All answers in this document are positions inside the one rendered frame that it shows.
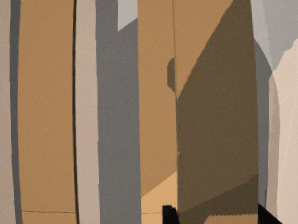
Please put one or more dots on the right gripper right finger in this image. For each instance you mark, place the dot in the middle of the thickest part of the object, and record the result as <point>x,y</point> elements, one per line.
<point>265,217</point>

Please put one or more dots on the tan wooden slat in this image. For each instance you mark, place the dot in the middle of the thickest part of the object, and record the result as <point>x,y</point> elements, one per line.
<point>47,112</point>
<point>216,112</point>
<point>157,109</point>

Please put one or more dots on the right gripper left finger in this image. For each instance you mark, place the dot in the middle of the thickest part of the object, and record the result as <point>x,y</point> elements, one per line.
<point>169,215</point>

